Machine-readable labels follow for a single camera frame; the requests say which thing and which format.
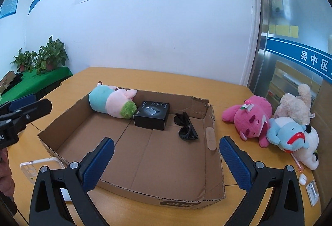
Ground small potted green plant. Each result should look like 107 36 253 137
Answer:
10 48 37 72

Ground small white packet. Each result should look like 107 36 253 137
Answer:
306 181 319 207

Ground blue door band sign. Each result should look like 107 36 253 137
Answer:
266 37 332 84

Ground white phone case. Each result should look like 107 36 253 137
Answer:
20 157 65 184

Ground person's left hand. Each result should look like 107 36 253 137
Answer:
0 149 12 199

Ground light blue plush toy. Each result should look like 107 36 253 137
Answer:
267 116 310 152

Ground teal and pink plush toy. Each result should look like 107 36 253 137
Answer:
89 82 138 120

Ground wooden desktop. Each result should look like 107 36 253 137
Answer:
5 66 327 226

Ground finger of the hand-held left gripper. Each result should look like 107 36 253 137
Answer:
9 94 37 112
0 99 52 126

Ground glass door with metal frame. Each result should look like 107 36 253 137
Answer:
246 0 332 123

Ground small flat cardboard box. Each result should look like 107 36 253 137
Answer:
0 71 16 95

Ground cream plush toy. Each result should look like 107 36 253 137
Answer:
273 83 315 125

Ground black product box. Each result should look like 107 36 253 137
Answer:
133 101 170 130

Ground black sunglasses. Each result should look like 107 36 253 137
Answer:
173 111 199 141

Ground black cloth item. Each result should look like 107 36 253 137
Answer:
5 73 24 92

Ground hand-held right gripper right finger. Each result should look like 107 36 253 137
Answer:
219 136 305 226

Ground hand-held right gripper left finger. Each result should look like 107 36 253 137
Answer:
29 137 115 226

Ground large potted green plant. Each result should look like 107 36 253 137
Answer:
34 35 68 75

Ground white plush toy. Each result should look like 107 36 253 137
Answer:
293 125 320 171

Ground pink pen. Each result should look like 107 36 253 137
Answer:
292 152 304 173

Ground blue wall poster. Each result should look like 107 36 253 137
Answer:
0 0 23 19

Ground green table cloth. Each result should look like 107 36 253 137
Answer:
0 66 73 106

